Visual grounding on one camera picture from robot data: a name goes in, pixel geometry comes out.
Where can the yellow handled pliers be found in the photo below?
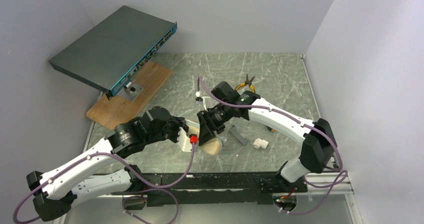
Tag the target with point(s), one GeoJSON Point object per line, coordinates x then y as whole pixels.
{"type": "Point", "coordinates": [247, 83]}

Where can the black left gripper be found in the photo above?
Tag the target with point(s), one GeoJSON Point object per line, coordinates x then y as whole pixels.
{"type": "Point", "coordinates": [180, 126]}

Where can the wooden board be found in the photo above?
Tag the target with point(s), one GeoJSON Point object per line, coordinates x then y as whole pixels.
{"type": "Point", "coordinates": [128, 103]}

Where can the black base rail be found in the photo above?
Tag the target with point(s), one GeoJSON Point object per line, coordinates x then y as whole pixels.
{"type": "Point", "coordinates": [221, 188]}

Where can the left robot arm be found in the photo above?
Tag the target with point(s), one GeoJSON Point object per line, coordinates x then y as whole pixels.
{"type": "Point", "coordinates": [102, 169]}

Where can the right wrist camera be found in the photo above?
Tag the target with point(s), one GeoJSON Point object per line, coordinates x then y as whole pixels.
{"type": "Point", "coordinates": [205, 101]}

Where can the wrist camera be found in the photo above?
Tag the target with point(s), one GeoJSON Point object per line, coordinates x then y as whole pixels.
{"type": "Point", "coordinates": [205, 101]}
{"type": "Point", "coordinates": [183, 140]}

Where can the dark network switch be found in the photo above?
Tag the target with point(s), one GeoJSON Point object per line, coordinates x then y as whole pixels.
{"type": "Point", "coordinates": [109, 55]}

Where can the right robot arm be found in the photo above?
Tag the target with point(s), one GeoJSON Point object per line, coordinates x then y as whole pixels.
{"type": "Point", "coordinates": [315, 138]}

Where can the metal switch stand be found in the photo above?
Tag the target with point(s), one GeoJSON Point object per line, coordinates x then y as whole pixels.
{"type": "Point", "coordinates": [130, 91]}

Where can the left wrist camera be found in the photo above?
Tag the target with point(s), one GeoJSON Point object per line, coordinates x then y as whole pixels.
{"type": "Point", "coordinates": [183, 140]}

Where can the green handled screwdriver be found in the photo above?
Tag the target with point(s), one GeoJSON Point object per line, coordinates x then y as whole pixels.
{"type": "Point", "coordinates": [270, 129]}

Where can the cream umbrella case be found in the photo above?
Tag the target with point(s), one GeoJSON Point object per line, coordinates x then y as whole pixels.
{"type": "Point", "coordinates": [212, 147]}

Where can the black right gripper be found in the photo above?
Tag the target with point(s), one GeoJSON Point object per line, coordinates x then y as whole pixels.
{"type": "Point", "coordinates": [205, 123]}

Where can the white pipe elbow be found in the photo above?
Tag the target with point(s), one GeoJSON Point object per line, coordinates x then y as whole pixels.
{"type": "Point", "coordinates": [260, 143]}

